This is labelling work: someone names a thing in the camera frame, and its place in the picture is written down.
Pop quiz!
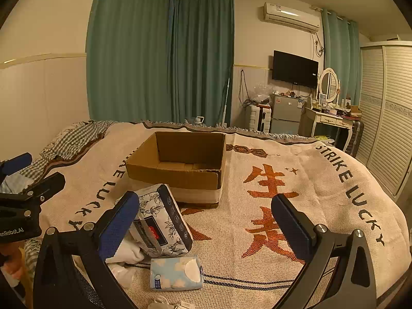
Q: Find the white cloth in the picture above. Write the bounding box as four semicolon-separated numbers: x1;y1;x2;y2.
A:
105;232;144;289

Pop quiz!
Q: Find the floral tissue pack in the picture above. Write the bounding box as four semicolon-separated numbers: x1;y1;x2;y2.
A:
129;184;193;258

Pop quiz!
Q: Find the blue cloud tissue pack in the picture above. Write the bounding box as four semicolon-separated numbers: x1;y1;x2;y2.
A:
149;256;204;291

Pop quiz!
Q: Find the person left hand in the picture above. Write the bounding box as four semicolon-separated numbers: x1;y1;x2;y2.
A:
0;242;24;280

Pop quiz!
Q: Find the checked bed sheet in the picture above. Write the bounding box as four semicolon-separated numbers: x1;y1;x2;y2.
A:
20;120;116;182

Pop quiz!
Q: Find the brown cardboard box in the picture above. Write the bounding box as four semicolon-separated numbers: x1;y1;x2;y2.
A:
126;131;226;207

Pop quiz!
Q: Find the white dressing table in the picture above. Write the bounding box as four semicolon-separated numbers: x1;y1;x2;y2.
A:
298;107;353;151

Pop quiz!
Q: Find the grey mini fridge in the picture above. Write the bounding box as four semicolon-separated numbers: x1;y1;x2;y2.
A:
270;95;302;135

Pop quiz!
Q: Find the clear water jug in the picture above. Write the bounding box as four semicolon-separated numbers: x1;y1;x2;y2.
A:
193;116;205;125

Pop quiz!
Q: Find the white suitcase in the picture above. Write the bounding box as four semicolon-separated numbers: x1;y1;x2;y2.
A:
246;104;272;133

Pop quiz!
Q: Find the white stick vacuum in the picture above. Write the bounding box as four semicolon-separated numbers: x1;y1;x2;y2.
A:
221;77;230;127

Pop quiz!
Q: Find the white oval vanity mirror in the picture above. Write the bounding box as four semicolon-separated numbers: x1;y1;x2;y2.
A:
317;68;340;103

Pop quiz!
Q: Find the white louvred wardrobe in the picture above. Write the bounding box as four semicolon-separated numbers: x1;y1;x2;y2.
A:
356;41;411;200

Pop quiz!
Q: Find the green window curtain right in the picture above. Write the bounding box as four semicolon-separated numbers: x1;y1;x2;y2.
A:
321;8;362;105

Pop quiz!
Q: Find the white air conditioner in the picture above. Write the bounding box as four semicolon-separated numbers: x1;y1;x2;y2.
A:
263;2;321;33

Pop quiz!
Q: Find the black wall television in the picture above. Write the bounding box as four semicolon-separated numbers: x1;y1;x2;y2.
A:
272;50;319;88

